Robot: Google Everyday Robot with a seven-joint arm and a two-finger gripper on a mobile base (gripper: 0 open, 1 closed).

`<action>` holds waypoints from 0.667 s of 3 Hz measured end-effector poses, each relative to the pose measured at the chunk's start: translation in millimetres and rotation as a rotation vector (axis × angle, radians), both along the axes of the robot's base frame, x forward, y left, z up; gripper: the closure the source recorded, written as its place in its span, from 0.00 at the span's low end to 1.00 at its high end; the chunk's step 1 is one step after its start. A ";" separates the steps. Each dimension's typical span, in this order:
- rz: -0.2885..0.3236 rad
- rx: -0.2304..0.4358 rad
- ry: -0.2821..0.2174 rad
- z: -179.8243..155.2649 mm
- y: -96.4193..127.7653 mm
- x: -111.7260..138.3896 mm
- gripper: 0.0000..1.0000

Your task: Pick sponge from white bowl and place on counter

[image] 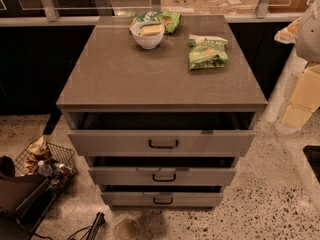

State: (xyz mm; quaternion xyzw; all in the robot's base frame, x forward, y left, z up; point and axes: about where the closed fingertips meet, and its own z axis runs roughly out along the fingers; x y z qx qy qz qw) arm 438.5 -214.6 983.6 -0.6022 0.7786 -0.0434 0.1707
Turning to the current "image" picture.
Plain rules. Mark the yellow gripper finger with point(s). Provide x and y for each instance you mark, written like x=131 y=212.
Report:
x=305 y=99
x=288 y=34

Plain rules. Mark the brown robot base part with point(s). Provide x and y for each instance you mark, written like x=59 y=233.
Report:
x=24 y=201

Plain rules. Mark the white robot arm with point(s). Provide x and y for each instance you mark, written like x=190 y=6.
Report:
x=304 y=32

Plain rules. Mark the green snack bag behind bowl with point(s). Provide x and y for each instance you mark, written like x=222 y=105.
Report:
x=170 y=19

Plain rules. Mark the white ceramic bowl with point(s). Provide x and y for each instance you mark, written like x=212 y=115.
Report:
x=146 y=42

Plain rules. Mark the white pillar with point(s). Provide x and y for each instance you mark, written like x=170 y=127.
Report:
x=284 y=87

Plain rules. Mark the green snack bag front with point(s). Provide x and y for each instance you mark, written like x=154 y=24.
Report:
x=207 y=52

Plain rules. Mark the top grey drawer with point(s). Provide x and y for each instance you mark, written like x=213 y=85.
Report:
x=161 y=134

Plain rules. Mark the grey drawer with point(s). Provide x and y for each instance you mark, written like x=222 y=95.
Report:
x=163 y=196
x=156 y=171
x=161 y=134

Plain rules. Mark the grey drawer cabinet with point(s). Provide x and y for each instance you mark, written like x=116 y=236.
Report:
x=114 y=74

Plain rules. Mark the bottom grey drawer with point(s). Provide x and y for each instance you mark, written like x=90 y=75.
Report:
x=163 y=196

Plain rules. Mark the middle grey drawer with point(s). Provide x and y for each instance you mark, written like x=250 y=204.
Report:
x=156 y=171

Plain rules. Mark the clear plastic water bottle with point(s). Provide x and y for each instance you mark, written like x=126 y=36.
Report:
x=44 y=169

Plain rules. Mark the crumpled snack bag in basket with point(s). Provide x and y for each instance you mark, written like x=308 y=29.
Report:
x=38 y=150

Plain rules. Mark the black wire basket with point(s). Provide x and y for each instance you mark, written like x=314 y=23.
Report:
x=62 y=163

